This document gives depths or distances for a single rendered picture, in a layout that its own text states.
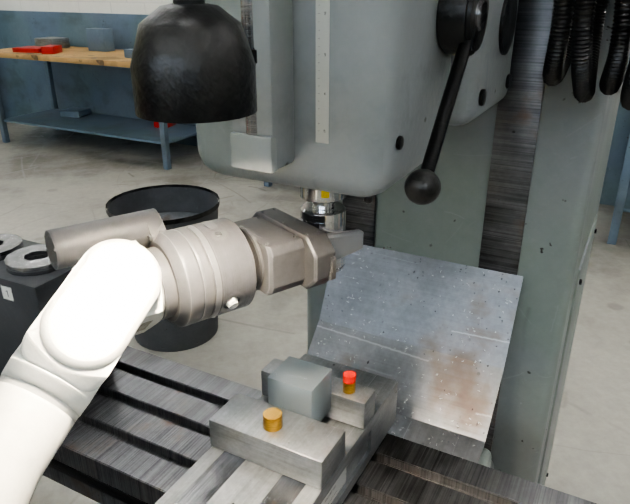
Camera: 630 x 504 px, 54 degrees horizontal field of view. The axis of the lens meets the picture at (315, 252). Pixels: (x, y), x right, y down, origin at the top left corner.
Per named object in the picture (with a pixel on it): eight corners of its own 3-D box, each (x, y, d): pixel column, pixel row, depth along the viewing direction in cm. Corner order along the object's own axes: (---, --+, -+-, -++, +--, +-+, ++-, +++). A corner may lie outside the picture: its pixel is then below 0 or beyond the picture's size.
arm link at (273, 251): (338, 219, 57) (225, 249, 50) (336, 311, 61) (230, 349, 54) (264, 186, 66) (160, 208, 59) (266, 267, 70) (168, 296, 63)
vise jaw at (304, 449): (321, 491, 67) (321, 462, 65) (209, 446, 73) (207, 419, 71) (345, 457, 71) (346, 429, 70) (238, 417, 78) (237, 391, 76)
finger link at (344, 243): (358, 251, 66) (311, 265, 62) (359, 223, 64) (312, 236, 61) (368, 256, 65) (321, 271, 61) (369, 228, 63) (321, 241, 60)
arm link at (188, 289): (229, 302, 52) (96, 344, 46) (191, 334, 61) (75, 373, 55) (182, 184, 54) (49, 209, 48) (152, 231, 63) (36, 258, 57)
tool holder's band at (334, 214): (348, 222, 62) (348, 213, 62) (301, 224, 62) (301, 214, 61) (342, 207, 66) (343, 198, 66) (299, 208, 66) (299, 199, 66)
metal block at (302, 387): (311, 433, 73) (311, 391, 70) (268, 417, 75) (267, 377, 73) (331, 408, 77) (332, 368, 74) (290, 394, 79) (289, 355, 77)
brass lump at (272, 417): (276, 434, 69) (275, 421, 68) (259, 428, 70) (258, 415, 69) (286, 423, 71) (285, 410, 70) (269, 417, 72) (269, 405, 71)
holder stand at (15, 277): (56, 398, 93) (32, 279, 85) (-41, 362, 102) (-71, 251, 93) (113, 358, 103) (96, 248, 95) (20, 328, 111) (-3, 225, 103)
